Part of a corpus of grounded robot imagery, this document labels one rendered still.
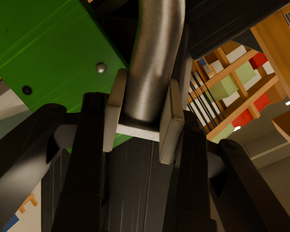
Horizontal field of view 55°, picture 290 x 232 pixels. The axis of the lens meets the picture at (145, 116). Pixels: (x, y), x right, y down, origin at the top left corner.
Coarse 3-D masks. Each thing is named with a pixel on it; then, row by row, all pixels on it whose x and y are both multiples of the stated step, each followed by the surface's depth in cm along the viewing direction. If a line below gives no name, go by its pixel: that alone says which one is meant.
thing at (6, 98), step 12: (96, 0) 36; (108, 0) 36; (120, 0) 36; (132, 0) 36; (96, 12) 37; (108, 12) 36; (120, 12) 38; (132, 12) 42; (0, 84) 42; (0, 96) 42; (12, 96) 47; (0, 108) 50
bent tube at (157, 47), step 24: (144, 0) 17; (168, 0) 16; (144, 24) 17; (168, 24) 17; (144, 48) 18; (168, 48) 18; (144, 72) 18; (168, 72) 19; (144, 96) 19; (120, 120) 20; (144, 120) 20
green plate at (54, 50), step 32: (0, 0) 25; (32, 0) 25; (64, 0) 25; (0, 32) 26; (32, 32) 26; (64, 32) 26; (96, 32) 26; (0, 64) 28; (32, 64) 28; (64, 64) 27; (96, 64) 27; (32, 96) 29; (64, 96) 29
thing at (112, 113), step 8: (120, 72) 20; (120, 80) 18; (112, 88) 17; (120, 88) 17; (112, 96) 16; (120, 96) 16; (112, 104) 15; (120, 104) 15; (112, 112) 15; (120, 112) 20; (104, 120) 15; (112, 120) 15; (104, 128) 15; (112, 128) 15; (104, 136) 15; (112, 136) 15; (104, 144) 16; (112, 144) 16
